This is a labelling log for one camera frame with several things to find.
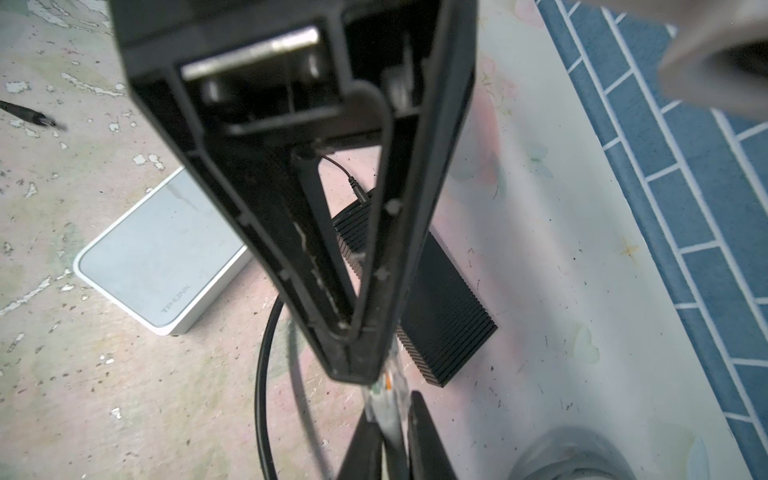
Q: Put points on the white small router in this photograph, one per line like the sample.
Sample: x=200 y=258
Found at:
x=167 y=259

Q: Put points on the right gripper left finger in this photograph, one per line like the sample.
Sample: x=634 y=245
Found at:
x=363 y=460

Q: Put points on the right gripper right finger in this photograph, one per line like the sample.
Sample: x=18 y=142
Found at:
x=427 y=456

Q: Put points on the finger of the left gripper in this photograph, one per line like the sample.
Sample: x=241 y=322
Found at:
x=414 y=180

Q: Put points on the black ribbed box device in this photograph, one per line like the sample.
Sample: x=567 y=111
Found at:
x=443 y=323

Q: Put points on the black adapter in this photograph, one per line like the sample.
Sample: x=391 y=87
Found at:
x=28 y=115

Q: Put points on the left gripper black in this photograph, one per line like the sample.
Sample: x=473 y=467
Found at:
x=231 y=86

